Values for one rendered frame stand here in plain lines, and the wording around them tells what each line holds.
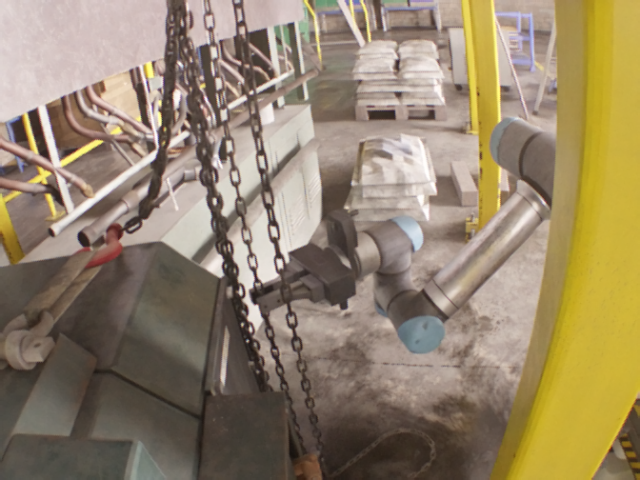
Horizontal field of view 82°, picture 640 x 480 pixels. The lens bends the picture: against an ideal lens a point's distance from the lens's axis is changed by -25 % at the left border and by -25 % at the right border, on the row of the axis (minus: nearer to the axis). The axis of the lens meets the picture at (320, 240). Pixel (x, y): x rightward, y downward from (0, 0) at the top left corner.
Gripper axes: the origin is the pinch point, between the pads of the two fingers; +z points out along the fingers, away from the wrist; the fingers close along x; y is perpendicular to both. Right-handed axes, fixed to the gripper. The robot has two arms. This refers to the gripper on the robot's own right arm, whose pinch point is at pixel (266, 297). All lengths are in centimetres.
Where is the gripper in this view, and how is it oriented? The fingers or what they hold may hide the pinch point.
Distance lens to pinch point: 78.5
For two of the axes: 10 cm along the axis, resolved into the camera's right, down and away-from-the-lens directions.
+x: -5.3, -3.5, 7.7
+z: -8.4, 3.5, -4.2
